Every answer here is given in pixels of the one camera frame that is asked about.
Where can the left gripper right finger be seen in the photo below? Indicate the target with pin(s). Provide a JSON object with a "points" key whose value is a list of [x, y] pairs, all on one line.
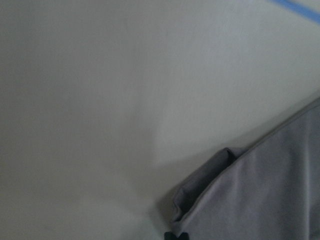
{"points": [[183, 236]]}

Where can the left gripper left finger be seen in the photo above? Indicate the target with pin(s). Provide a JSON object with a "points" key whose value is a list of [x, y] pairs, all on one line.
{"points": [[169, 236]]}

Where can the dark brown t-shirt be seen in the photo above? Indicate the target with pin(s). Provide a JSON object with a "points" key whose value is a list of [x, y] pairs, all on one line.
{"points": [[270, 191]]}

